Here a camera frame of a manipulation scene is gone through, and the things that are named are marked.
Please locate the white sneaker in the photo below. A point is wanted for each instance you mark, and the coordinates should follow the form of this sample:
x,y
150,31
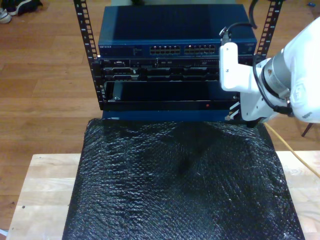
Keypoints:
x,y
5,16

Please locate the black bubble wrap mat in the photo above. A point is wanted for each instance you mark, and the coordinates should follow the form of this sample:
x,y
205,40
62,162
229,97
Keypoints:
x,y
150,200

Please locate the dark wooden chair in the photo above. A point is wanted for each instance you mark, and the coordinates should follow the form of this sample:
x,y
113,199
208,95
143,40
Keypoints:
x,y
307,130

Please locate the black rack server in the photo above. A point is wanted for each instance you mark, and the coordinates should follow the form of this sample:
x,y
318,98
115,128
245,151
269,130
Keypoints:
x,y
175,71

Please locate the small blue object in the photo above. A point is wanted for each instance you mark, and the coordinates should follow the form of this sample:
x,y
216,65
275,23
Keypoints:
x,y
311,4

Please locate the blue network switch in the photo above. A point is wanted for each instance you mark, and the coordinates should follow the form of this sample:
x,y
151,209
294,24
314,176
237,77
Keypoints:
x,y
175,22

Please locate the black perforated rack post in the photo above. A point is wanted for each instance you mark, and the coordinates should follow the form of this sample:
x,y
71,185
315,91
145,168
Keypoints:
x,y
86,25
271,20

